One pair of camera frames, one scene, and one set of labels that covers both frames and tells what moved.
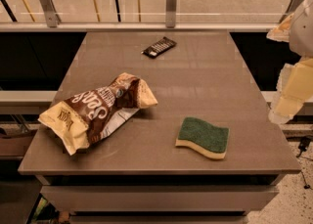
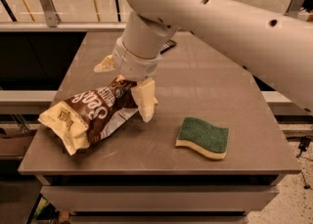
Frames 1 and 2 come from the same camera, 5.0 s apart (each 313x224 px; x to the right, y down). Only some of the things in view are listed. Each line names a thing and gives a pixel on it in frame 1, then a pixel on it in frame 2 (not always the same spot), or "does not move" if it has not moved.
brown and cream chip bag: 86,116 does not move
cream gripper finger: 282,32 to 108,64
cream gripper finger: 294,87 to 146,99
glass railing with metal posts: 148,3 does not move
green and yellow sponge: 202,137 does not move
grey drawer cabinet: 136,173 does not move
